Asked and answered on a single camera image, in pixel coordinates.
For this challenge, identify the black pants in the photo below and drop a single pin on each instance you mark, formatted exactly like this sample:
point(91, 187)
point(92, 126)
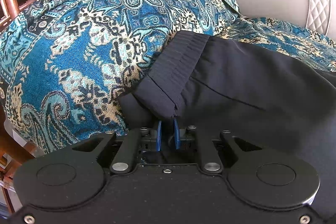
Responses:
point(261, 95)

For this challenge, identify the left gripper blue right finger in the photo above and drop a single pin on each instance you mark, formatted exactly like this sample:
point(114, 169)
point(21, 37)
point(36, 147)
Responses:
point(205, 152)

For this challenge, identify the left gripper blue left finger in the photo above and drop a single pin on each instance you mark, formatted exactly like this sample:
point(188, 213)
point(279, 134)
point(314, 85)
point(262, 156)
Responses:
point(133, 145)

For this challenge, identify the blue paisley sofa throw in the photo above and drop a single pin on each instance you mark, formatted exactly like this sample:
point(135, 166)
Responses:
point(65, 62)

